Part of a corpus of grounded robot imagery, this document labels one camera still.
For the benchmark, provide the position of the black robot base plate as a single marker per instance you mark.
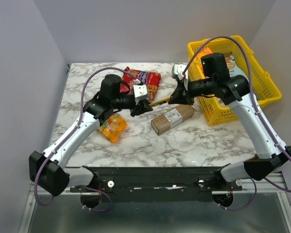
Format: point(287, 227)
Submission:
point(157, 184)

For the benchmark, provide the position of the orange snack box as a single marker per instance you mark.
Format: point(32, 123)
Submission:
point(202, 53)

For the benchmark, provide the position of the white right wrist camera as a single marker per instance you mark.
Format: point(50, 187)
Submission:
point(177, 72)

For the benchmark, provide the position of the yellow black utility knife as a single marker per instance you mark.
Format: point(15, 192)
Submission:
point(160, 102)

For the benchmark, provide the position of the red candy bag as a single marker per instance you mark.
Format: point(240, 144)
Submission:
point(150, 79)

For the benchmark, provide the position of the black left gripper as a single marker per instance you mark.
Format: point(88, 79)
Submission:
point(143, 107)

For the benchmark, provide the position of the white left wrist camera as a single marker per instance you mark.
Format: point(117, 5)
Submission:
point(141, 92)

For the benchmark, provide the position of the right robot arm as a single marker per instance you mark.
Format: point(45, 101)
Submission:
point(271, 151)

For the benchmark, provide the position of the brown cardboard express box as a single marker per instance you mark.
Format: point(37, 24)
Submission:
point(172, 118)

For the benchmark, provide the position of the yellow corn snack bag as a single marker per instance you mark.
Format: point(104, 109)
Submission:
point(113, 127)

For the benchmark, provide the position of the light blue chips bag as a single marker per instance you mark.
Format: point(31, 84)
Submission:
point(234, 70)

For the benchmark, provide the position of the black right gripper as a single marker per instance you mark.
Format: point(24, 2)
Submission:
point(183, 91)

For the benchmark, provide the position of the yellow plastic basket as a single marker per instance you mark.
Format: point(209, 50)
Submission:
point(263, 86)

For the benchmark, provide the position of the aluminium frame rail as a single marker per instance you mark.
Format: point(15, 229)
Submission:
point(258, 208)

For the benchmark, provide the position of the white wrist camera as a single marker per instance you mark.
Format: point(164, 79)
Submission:
point(177, 72)
point(141, 92)

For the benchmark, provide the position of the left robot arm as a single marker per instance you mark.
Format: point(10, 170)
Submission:
point(47, 169)

